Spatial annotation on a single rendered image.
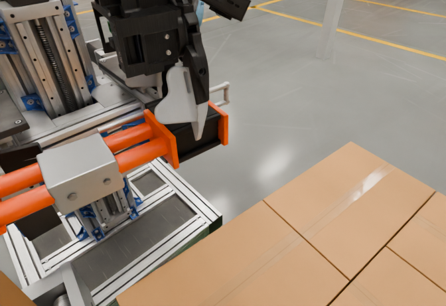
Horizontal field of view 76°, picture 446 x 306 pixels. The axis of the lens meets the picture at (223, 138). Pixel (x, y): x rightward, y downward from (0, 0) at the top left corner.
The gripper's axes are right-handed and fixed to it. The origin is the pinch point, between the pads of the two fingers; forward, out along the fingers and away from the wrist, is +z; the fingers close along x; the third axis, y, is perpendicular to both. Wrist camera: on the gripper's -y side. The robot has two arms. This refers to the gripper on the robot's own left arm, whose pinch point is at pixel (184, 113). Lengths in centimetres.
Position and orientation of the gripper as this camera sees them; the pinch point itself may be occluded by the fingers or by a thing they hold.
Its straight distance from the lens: 37.9
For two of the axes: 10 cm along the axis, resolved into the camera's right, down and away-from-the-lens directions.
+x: 5.7, 5.3, -6.3
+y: -8.2, 3.6, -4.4
